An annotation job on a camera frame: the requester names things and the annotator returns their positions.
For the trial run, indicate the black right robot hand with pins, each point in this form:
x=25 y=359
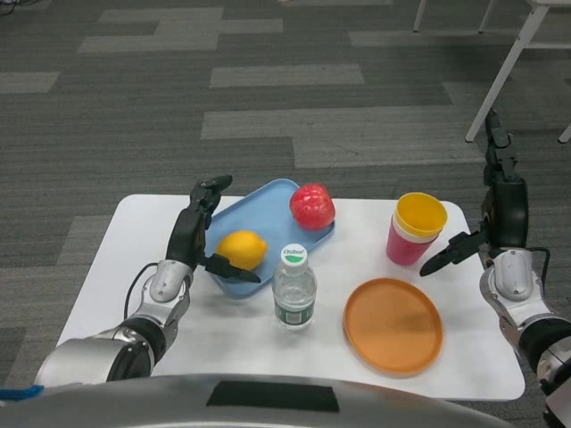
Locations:
x=510 y=214

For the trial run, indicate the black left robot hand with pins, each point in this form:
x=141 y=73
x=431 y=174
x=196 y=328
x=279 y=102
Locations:
x=187 y=227

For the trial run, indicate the yellow lemon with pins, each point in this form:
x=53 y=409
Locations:
x=243 y=249

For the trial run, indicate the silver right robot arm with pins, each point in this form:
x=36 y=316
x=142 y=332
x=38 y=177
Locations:
x=513 y=281

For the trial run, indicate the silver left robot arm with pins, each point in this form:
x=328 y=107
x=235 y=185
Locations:
x=134 y=339

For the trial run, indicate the blue rectangle plate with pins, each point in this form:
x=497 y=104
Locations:
x=263 y=209

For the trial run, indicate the orange round plate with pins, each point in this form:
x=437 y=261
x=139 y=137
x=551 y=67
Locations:
x=392 y=327

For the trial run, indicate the yellow plastic cup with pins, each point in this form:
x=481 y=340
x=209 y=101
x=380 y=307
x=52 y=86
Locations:
x=424 y=216

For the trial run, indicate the white plastic cup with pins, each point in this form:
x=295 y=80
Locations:
x=403 y=235

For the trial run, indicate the pink plastic cup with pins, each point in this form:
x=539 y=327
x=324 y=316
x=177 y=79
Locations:
x=403 y=252

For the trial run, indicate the red apple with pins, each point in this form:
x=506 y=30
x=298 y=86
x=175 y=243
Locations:
x=312 y=207

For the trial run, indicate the clear plastic water bottle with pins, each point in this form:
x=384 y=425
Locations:
x=294 y=296

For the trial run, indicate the white table legs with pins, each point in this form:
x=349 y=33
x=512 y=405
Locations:
x=513 y=53

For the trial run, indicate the silver robot chest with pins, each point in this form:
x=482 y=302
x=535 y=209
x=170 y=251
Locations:
x=134 y=405

